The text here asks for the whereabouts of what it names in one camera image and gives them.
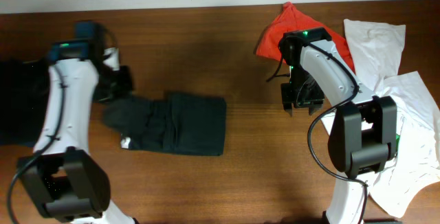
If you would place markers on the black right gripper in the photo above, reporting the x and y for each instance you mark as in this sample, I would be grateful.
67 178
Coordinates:
314 101

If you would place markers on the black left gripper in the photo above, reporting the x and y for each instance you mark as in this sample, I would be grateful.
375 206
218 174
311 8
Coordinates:
127 86

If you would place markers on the dark green polo shirt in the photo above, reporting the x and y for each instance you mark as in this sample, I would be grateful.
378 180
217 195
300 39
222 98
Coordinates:
181 124

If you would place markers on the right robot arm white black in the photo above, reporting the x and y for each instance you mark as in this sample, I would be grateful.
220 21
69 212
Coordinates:
362 137

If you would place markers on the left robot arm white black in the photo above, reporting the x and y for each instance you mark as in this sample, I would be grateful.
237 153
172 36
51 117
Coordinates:
60 177

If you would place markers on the black folded clothes pile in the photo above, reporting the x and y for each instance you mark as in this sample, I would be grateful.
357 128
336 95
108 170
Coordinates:
25 89

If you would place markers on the orange red shirt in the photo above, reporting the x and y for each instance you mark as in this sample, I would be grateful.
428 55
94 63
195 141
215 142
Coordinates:
289 20

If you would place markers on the white shirt green logo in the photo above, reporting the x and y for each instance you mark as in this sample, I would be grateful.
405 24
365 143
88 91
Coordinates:
376 49

